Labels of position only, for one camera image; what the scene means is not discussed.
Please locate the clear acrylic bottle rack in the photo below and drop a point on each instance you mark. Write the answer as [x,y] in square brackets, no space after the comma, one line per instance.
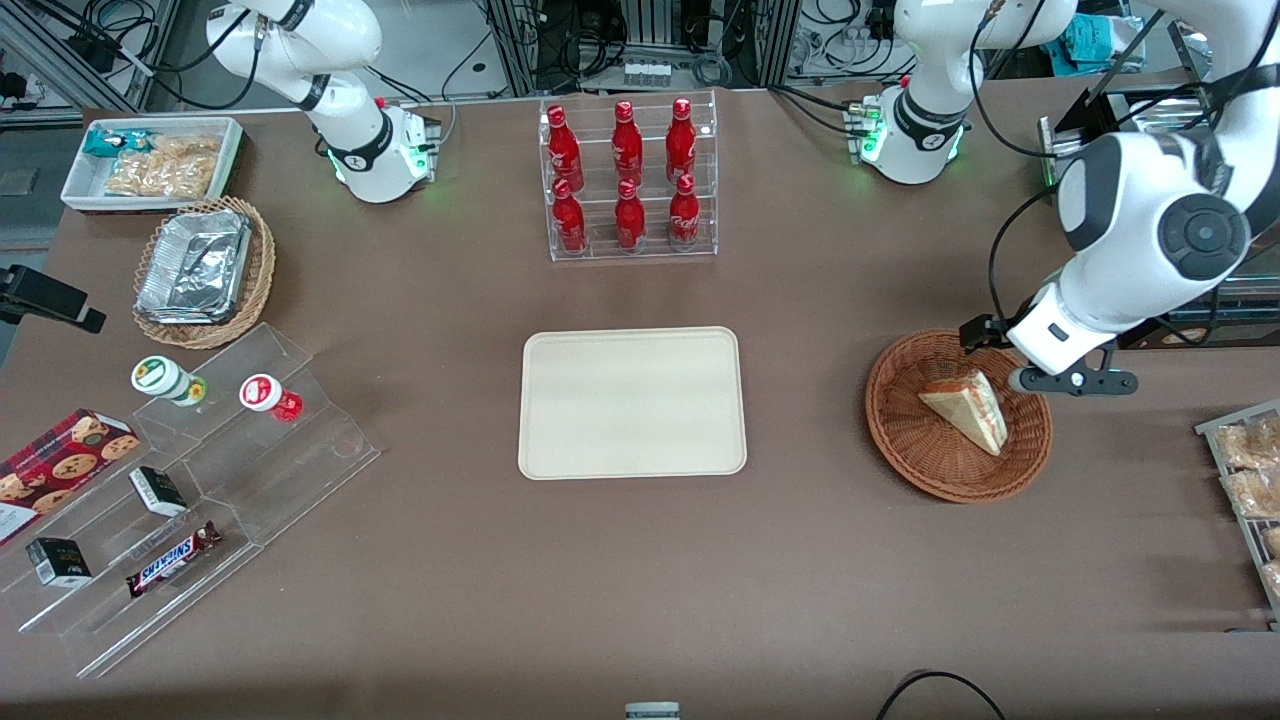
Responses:
[600,250]

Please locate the small grey device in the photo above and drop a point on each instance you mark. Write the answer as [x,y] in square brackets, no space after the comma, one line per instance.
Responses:
[652,711]

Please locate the beige rectangular tray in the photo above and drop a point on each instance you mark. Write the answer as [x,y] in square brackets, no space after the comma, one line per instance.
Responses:
[632,402]

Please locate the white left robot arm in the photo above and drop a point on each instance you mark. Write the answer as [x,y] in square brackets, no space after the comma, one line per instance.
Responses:
[1110,200]

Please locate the brown round wicker basket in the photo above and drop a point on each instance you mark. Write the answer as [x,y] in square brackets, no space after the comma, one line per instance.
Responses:
[920,460]

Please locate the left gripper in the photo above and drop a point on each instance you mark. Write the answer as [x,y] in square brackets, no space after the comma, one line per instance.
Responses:
[981,332]

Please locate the red cola bottle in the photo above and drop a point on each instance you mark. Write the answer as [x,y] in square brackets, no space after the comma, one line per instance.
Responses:
[569,220]
[684,215]
[626,145]
[564,150]
[630,218]
[681,145]

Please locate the triangular sandwich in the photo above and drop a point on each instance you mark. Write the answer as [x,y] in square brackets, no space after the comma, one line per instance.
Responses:
[968,410]

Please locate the black clamp bracket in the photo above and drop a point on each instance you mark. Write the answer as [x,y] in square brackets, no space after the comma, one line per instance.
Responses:
[45,292]

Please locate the red lid yogurt cup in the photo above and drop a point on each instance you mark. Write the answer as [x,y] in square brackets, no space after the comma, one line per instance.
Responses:
[262,392]

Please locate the black food warmer case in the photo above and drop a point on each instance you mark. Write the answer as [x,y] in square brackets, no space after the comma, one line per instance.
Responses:
[1150,105]

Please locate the clear bag of crackers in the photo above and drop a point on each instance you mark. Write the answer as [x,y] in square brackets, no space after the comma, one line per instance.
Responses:
[165,172]

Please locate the silver foil container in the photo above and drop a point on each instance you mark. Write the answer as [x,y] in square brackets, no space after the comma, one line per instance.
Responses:
[195,265]

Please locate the small black box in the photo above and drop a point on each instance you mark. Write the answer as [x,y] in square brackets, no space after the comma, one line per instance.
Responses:
[158,491]
[58,562]

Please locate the red tartan cookie box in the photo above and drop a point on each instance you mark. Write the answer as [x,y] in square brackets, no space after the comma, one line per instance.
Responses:
[60,465]

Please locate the light oval wicker basket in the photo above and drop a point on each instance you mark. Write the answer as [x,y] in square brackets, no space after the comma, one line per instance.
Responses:
[260,270]

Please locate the wrapped bread pack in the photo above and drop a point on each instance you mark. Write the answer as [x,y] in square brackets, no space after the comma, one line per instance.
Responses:
[1255,442]
[1258,492]

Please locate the white rectangular snack bin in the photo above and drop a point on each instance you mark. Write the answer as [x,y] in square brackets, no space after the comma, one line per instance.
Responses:
[78,185]

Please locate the black bar wrist camera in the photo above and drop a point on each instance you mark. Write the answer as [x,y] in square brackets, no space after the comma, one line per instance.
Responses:
[1095,382]

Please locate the tray with packaged pastries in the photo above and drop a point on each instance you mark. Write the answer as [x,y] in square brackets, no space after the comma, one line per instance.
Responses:
[1215,432]

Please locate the brown snickers bar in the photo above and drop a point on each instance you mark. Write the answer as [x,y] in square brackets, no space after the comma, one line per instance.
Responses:
[172,559]

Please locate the white power strip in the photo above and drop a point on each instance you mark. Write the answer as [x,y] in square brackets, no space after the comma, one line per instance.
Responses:
[646,72]

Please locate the teal snack packet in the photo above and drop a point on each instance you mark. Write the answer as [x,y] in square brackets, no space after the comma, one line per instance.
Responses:
[110,141]

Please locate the green lid yogurt cup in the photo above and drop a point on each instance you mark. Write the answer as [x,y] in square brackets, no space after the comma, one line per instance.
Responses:
[160,377]

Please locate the clear acrylic stepped stand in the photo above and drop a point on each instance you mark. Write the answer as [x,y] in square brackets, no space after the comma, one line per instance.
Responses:
[290,450]

